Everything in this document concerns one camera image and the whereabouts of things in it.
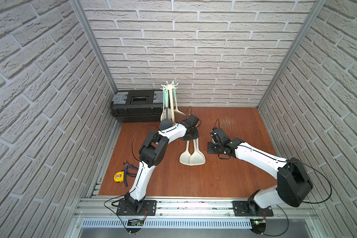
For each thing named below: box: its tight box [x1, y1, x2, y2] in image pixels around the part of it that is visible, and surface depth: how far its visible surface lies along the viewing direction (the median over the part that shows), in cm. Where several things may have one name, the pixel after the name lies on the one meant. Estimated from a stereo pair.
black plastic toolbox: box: [110, 89, 164, 123], surface depth 102 cm
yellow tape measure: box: [113, 170, 125, 183], surface depth 84 cm
